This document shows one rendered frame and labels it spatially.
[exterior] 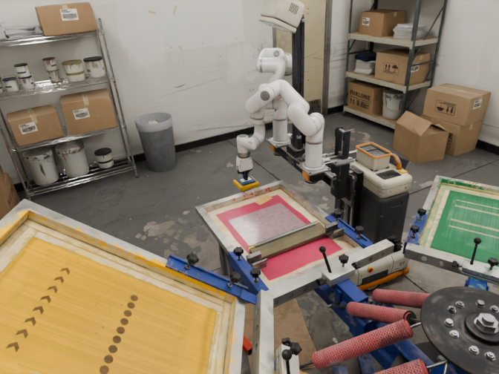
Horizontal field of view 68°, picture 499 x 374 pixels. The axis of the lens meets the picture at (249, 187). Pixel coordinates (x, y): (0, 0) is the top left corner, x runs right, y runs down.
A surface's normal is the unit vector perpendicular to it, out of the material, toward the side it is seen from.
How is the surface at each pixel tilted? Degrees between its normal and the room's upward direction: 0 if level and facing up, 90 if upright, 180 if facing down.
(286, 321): 2
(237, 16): 90
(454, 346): 0
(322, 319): 0
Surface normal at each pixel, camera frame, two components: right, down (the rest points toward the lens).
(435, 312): -0.06, -0.87
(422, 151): 0.23, 0.47
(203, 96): 0.46, 0.41
